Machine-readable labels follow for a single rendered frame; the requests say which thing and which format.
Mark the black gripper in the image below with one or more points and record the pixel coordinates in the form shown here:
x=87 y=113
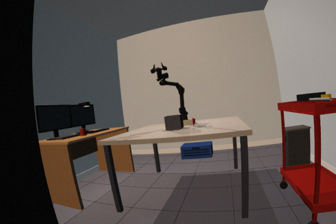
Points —
x=159 y=72

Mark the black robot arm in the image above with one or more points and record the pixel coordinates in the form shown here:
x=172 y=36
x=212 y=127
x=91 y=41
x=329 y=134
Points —
x=181 y=90

